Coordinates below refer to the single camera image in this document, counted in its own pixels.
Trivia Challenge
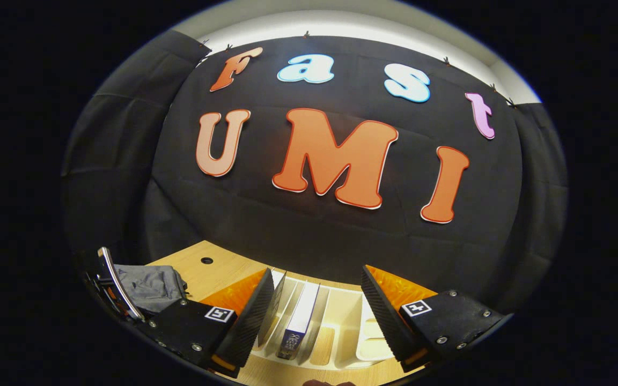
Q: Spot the cream white bookshelf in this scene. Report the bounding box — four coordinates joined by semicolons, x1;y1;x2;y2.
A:
250;270;395;370

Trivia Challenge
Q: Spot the blue cover book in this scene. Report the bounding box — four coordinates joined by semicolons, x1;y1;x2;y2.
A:
276;281;321;360

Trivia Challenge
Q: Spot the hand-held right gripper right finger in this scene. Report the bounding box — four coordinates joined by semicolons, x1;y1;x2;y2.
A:
361;264;513;373

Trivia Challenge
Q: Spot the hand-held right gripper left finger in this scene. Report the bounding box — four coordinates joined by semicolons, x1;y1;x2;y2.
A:
148;267;276;378

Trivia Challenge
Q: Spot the grey schoolbag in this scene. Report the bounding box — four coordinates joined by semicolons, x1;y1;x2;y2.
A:
113;263;189;314

